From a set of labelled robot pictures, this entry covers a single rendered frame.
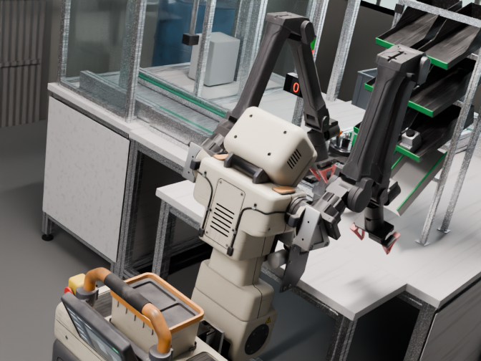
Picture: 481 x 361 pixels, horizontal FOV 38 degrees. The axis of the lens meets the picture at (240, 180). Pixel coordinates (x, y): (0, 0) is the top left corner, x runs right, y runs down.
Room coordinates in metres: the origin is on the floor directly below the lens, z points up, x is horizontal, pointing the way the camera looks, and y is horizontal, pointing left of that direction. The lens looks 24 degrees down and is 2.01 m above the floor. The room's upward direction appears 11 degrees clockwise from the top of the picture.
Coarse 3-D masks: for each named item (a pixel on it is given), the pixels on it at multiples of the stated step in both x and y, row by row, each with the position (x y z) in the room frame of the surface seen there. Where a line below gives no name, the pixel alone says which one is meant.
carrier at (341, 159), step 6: (348, 132) 2.77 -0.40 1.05; (342, 138) 2.89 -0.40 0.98; (348, 138) 2.76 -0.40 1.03; (354, 138) 2.79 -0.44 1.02; (330, 144) 2.76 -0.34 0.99; (342, 144) 2.76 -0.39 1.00; (348, 144) 2.76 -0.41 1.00; (330, 150) 2.73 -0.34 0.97; (336, 150) 2.71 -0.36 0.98; (342, 150) 2.71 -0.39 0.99; (348, 150) 2.72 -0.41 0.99; (330, 156) 2.67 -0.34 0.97; (336, 156) 2.68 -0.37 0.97; (342, 156) 2.70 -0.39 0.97; (348, 156) 2.70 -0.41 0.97; (342, 162) 2.63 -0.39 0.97
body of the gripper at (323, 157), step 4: (324, 144) 2.30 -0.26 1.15; (316, 148) 2.29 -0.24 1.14; (320, 148) 2.29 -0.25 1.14; (324, 148) 2.30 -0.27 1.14; (316, 152) 2.29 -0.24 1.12; (320, 152) 2.29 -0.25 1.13; (324, 152) 2.29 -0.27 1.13; (320, 156) 2.29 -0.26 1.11; (324, 156) 2.29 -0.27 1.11; (328, 156) 2.30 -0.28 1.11; (316, 160) 2.29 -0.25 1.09; (320, 160) 2.28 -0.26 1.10; (324, 160) 2.28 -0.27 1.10; (328, 160) 2.27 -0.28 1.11; (332, 160) 2.27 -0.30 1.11; (316, 164) 2.27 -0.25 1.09; (320, 164) 2.25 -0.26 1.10; (324, 164) 2.26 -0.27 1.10
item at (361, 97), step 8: (360, 72) 4.58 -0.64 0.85; (368, 72) 4.69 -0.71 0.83; (360, 80) 4.58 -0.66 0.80; (368, 80) 4.54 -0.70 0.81; (360, 88) 4.57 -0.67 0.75; (360, 96) 4.56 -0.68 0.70; (368, 96) 4.53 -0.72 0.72; (464, 96) 4.48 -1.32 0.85; (352, 104) 4.59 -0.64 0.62; (360, 104) 4.55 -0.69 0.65
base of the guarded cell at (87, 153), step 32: (64, 96) 3.13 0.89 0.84; (64, 128) 3.12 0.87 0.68; (96, 128) 2.98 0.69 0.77; (128, 128) 2.85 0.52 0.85; (64, 160) 3.11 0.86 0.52; (96, 160) 2.97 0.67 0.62; (128, 160) 2.85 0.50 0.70; (64, 192) 3.10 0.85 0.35; (96, 192) 2.96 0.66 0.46; (64, 224) 3.09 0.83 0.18; (96, 224) 2.94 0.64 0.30
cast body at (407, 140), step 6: (408, 132) 2.26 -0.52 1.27; (414, 132) 2.26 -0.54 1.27; (402, 138) 2.26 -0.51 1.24; (408, 138) 2.24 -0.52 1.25; (414, 138) 2.24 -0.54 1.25; (420, 138) 2.30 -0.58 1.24; (402, 144) 2.26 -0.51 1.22; (408, 144) 2.25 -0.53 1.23; (414, 144) 2.25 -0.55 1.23; (420, 144) 2.28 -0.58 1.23; (408, 150) 2.24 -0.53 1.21; (414, 150) 2.26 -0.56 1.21
